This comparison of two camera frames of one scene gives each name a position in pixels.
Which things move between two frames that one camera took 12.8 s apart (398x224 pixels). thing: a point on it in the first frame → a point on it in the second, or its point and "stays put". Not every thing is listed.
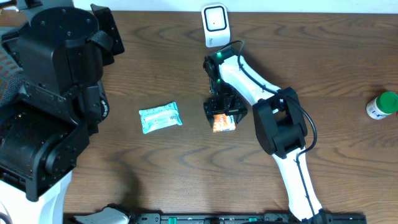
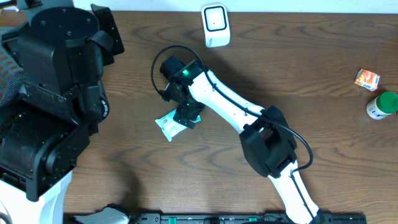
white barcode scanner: [216, 25] stays put
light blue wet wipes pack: [160, 117] → [170, 127]
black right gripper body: [228, 103] → [188, 108]
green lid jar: [382, 106] stays put
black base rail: [229, 218] stays put
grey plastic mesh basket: [12, 74] stays put
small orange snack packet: [223, 122] → [367, 79]
